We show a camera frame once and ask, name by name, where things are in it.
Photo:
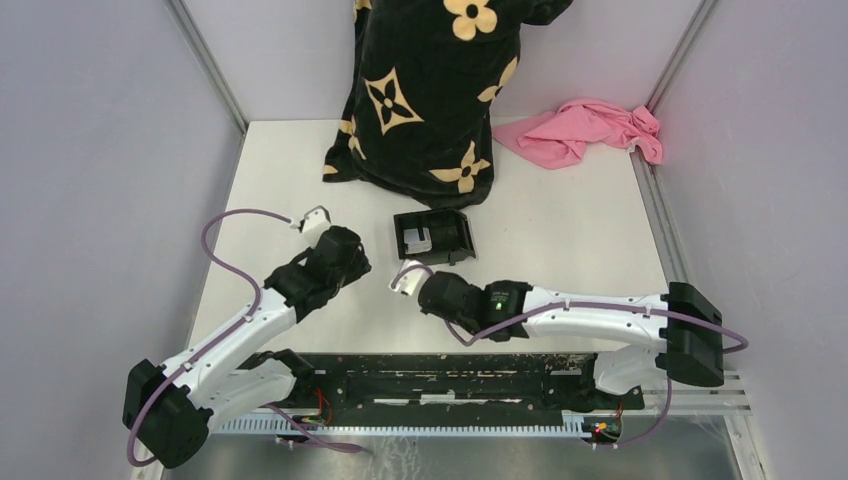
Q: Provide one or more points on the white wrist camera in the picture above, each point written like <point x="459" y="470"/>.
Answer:
<point x="315" y="221"/>
<point x="410" y="278"/>

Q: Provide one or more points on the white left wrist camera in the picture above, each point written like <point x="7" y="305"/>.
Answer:
<point x="315" y="221"/>

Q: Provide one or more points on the stack of cards in bin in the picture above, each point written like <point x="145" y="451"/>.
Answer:
<point x="417" y="241"/>

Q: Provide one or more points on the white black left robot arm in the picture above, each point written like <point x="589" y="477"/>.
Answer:
<point x="171" y="408"/>

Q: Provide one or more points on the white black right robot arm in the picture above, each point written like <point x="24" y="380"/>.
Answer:
<point x="676" y="335"/>

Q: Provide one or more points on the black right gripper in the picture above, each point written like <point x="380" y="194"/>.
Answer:
<point x="442" y="272"/>

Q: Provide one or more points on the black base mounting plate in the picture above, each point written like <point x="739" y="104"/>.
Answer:
<point x="451" y="390"/>

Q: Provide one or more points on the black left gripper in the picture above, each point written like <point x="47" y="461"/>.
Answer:
<point x="359" y="266"/>

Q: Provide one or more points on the pink cloth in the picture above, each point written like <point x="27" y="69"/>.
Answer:
<point x="559" y="139"/>

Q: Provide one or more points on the white slotted cable duct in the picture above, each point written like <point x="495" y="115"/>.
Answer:
<point x="265" y="422"/>

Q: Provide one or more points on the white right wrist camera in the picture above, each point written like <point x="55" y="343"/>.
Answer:
<point x="410" y="278"/>

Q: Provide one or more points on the black floral blanket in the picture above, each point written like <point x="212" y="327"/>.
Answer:
<point x="417" y="119"/>

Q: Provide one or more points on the black plastic bin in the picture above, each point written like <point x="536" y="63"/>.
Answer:
<point x="450" y="231"/>

